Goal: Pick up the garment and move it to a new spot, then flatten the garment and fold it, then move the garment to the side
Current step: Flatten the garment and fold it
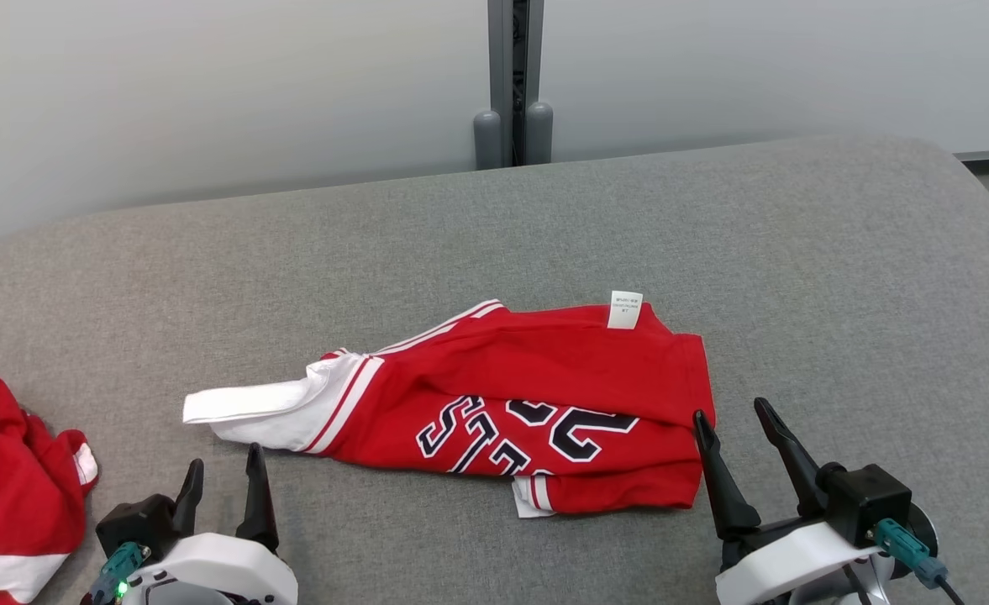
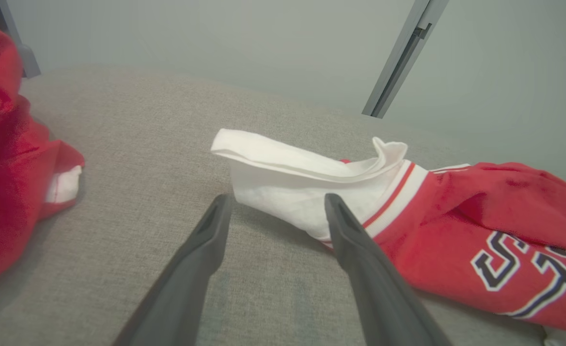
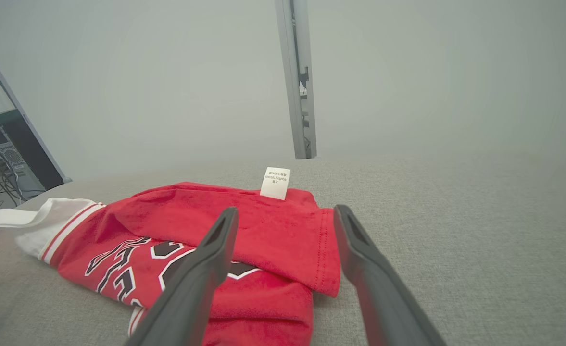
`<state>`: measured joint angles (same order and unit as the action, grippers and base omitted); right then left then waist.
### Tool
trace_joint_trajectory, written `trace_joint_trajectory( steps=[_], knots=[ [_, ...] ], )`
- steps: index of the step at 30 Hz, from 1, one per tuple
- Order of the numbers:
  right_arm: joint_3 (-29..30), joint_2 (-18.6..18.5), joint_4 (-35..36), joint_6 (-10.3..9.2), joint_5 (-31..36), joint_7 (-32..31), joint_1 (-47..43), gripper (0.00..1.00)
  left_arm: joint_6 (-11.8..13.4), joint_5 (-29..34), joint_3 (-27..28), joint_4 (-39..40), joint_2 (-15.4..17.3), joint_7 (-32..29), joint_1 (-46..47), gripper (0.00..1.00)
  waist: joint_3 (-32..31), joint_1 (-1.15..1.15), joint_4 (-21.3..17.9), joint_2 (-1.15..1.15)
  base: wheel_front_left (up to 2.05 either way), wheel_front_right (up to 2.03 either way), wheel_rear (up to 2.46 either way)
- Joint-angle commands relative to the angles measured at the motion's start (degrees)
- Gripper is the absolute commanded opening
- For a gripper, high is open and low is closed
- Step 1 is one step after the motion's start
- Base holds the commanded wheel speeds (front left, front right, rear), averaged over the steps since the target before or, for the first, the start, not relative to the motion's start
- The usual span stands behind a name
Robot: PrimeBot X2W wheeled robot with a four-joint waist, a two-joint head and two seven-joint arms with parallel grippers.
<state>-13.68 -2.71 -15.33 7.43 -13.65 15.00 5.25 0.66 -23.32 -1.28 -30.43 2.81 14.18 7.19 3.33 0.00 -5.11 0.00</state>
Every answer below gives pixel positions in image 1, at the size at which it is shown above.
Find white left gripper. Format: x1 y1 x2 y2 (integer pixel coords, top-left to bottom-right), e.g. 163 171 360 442
121 443 300 605

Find grey partition post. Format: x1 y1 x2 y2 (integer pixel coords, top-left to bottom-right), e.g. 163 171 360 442
471 0 555 171

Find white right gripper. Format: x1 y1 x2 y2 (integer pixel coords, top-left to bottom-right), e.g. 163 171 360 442
693 397 895 605

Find red jersey with white sleeves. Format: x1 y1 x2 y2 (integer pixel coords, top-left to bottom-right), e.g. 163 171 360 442
181 290 718 519

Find red shorts with white stripe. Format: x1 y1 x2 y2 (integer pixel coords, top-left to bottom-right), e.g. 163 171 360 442
0 360 100 605

